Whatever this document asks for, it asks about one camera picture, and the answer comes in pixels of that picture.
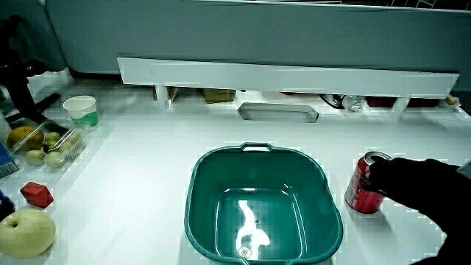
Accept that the white and green paper cup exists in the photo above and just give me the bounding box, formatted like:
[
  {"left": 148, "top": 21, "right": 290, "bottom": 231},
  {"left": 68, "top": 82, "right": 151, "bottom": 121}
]
[{"left": 62, "top": 95, "right": 100, "bottom": 130}]

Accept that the red gem-shaped block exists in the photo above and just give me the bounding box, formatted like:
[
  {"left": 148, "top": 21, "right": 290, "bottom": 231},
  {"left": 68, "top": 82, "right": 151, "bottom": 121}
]
[{"left": 19, "top": 181, "right": 55, "bottom": 209}]

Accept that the green plastic basin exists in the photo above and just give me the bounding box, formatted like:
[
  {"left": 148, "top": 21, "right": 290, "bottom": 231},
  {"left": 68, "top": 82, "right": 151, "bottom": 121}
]
[{"left": 183, "top": 142, "right": 344, "bottom": 265}]

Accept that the white desk shelf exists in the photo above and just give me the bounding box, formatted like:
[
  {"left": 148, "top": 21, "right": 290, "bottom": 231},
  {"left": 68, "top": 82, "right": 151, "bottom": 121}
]
[{"left": 116, "top": 57, "right": 461, "bottom": 121}]

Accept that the dark red box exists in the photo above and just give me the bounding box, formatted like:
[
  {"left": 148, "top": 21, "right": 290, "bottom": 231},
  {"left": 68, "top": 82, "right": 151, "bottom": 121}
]
[
  {"left": 406, "top": 97, "right": 441, "bottom": 109},
  {"left": 366, "top": 96, "right": 399, "bottom": 108}
]

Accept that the orange round fruit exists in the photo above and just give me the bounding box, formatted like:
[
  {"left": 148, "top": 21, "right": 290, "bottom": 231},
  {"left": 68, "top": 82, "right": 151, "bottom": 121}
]
[{"left": 7, "top": 125, "right": 46, "bottom": 151}]

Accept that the white desk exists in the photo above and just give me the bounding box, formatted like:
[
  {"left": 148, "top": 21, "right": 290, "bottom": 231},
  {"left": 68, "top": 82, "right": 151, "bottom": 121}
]
[{"left": 0, "top": 68, "right": 471, "bottom": 265}]

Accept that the dark blue object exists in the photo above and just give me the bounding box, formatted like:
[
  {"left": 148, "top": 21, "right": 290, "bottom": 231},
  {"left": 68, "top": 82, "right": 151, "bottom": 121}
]
[{"left": 0, "top": 189, "right": 16, "bottom": 222}]

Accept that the small green fruit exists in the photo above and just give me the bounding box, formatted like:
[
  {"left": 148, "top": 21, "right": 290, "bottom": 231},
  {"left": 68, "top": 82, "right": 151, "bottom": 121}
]
[
  {"left": 43, "top": 151, "right": 66, "bottom": 169},
  {"left": 60, "top": 132, "right": 84, "bottom": 154},
  {"left": 24, "top": 149, "right": 47, "bottom": 166},
  {"left": 43, "top": 131, "right": 63, "bottom": 150}
]

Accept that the large yellow pear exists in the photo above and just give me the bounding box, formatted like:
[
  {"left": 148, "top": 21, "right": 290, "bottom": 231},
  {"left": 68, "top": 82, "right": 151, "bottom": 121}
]
[{"left": 0, "top": 208, "right": 57, "bottom": 259}]

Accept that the person's right hand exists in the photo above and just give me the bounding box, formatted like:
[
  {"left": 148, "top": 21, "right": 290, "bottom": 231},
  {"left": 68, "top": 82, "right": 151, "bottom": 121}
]
[{"left": 366, "top": 155, "right": 471, "bottom": 236}]

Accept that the brown cardboard box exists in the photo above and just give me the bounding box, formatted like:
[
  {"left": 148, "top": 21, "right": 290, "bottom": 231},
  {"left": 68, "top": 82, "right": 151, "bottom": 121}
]
[{"left": 201, "top": 88, "right": 236, "bottom": 105}]

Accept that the black camera stand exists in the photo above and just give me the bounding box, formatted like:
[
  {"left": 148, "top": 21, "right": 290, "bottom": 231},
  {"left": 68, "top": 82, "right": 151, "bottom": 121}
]
[{"left": 0, "top": 14, "right": 62, "bottom": 124}]

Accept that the clear glass jar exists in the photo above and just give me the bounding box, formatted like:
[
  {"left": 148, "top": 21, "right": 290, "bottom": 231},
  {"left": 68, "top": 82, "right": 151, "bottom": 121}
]
[{"left": 341, "top": 94, "right": 366, "bottom": 113}]

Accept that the grey partition panel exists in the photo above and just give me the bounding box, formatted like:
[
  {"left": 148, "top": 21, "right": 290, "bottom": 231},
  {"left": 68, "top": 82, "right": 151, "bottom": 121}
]
[{"left": 0, "top": 0, "right": 471, "bottom": 92}]

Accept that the red cola can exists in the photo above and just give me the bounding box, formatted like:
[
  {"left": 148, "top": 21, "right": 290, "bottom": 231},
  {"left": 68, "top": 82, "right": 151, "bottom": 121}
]
[{"left": 344, "top": 151, "right": 394, "bottom": 215}]

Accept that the clear plastic fruit container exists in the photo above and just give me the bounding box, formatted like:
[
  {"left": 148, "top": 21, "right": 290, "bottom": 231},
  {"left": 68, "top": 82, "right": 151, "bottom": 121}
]
[{"left": 7, "top": 119, "right": 91, "bottom": 172}]

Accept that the blue carton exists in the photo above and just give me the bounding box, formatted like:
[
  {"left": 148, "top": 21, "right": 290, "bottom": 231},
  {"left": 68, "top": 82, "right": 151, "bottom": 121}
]
[{"left": 0, "top": 141, "right": 20, "bottom": 180}]

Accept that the black cable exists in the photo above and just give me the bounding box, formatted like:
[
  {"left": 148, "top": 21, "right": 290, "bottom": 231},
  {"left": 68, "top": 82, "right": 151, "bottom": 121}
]
[{"left": 319, "top": 93, "right": 345, "bottom": 110}]

